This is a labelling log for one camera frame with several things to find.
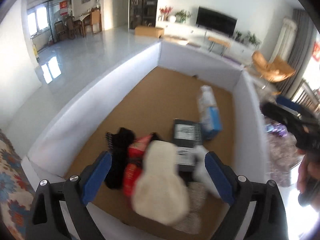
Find red foil packet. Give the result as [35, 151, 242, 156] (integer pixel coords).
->
[122, 134, 153, 197]

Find brown cardboard box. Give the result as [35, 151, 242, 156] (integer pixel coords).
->
[134, 26, 165, 38]

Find black fuzzy sock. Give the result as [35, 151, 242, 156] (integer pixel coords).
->
[104, 127, 164, 190]

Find purple plastic toy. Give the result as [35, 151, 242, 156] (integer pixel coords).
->
[265, 122, 288, 137]

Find person's right hand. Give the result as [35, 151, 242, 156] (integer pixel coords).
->
[297, 152, 320, 205]

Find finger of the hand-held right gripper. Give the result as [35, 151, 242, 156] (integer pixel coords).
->
[260, 102, 300, 133]
[276, 95, 318, 120]

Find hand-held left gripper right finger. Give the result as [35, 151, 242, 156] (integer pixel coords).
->
[204, 151, 290, 240]

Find white door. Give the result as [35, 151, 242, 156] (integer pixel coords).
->
[112, 0, 130, 28]

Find bushy potted plant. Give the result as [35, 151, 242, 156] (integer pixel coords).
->
[175, 9, 192, 23]

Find orange lounge chair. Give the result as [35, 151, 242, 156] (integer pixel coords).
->
[251, 51, 296, 89]

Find white television cabinet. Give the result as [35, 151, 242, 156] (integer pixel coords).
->
[156, 20, 260, 60]

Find white storage box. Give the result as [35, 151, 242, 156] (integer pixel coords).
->
[21, 41, 273, 240]

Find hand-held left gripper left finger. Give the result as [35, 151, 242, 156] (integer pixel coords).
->
[32, 151, 112, 240]

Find grey curtain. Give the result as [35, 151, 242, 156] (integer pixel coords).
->
[275, 9, 318, 100]

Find large potted green plant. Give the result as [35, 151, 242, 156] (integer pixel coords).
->
[244, 31, 262, 48]

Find wooden bench with metal legs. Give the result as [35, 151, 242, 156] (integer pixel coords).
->
[207, 36, 231, 55]

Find black labelled packet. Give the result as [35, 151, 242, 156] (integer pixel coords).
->
[172, 119, 202, 172]

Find cream knitted cloth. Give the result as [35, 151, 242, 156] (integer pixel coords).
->
[132, 140, 189, 225]

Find white soft object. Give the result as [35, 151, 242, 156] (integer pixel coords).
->
[192, 146, 220, 198]

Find dark display cabinet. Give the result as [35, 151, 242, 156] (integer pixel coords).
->
[129, 0, 160, 29]

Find grey striped cloth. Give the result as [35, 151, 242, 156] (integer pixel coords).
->
[172, 181, 208, 233]

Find black television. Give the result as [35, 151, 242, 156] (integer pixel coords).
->
[196, 6, 238, 36]

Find dark patterned desktop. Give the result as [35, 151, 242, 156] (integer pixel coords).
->
[265, 120, 308, 186]

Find patterned woven blanket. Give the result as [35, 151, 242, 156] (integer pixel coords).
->
[0, 129, 35, 240]

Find red flowers in white vase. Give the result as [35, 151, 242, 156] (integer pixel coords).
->
[159, 6, 177, 22]

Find red wall hanging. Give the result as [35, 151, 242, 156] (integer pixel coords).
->
[312, 41, 320, 62]

